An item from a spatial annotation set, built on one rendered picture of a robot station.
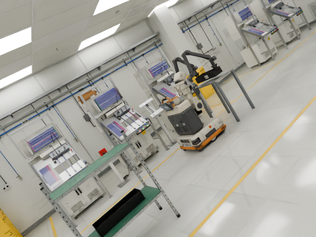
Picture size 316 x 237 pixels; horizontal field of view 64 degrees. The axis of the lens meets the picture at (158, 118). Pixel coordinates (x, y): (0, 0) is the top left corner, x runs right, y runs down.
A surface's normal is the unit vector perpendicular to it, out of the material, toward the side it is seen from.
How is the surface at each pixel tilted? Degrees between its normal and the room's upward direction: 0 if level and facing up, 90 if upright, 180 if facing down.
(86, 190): 90
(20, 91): 90
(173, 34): 90
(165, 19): 90
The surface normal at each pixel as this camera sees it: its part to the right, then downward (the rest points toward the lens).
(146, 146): 0.44, -0.13
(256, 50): -0.72, 0.54
